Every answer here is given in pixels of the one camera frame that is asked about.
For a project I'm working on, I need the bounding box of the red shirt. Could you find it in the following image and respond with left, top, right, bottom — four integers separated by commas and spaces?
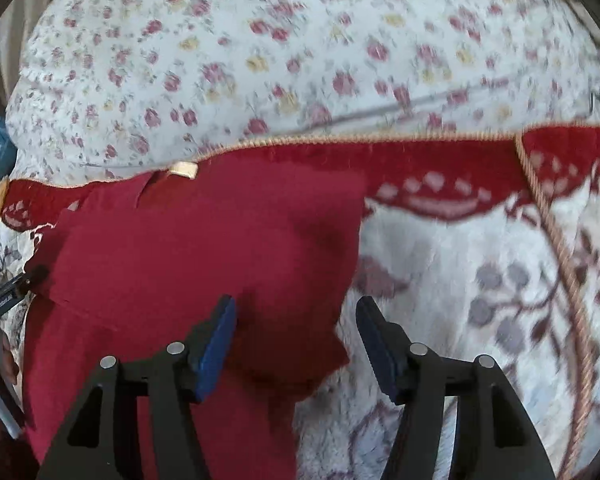
22, 157, 368, 480

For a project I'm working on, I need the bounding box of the red and white plush blanket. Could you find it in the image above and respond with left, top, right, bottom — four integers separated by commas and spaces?
0, 125, 600, 480

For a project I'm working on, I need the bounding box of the floral white bedsheet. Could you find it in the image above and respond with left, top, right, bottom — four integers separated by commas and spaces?
5, 0, 600, 183

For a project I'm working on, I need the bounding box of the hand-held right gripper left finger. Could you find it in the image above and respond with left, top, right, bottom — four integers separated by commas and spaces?
35, 294, 238, 480

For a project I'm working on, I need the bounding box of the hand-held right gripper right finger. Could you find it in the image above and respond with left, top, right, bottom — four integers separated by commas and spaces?
355, 295, 557, 480

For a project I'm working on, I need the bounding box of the beige cloth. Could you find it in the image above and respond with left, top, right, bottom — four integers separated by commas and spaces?
0, 0, 83, 106

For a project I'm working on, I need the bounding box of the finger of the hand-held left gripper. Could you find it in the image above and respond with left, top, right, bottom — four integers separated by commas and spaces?
9, 266, 50, 297

